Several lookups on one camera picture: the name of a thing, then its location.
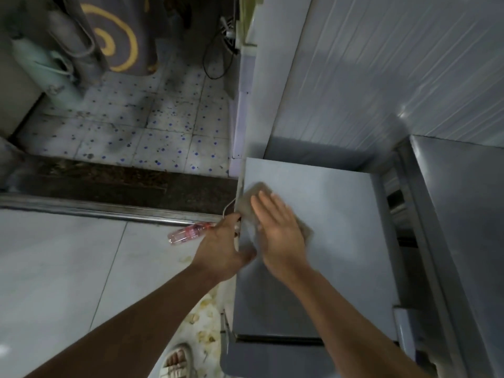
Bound person's left hand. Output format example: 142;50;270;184
191;213;257;285

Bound person's right hand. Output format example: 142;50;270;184
250;191;312;282

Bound grey cleaning cloth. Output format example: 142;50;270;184
238;182;314;249

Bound grey refrigerator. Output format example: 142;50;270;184
219;155;403;378

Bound person's right forearm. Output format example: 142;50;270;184
272;266;432;378

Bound person's left forearm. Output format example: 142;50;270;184
22;264;228;378

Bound clear plastic bottle pink label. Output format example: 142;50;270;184
167;222;217;245

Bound scattered vegetable peels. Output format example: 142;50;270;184
179;291;223;355

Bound white sandal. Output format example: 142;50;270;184
159;344;194;378

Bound person's foot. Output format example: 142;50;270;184
163;349;187;378

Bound white power strip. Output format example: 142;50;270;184
220;15;238;40

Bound stainless steel cabinet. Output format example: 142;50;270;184
393;134;504;378

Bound grey rug with yellow spiral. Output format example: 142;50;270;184
65;0;159;75

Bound white cable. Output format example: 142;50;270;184
222;197;239;222

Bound black cable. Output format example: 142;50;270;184
202;30;241;80

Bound metal door threshold rail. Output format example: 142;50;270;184
0;193;226;227

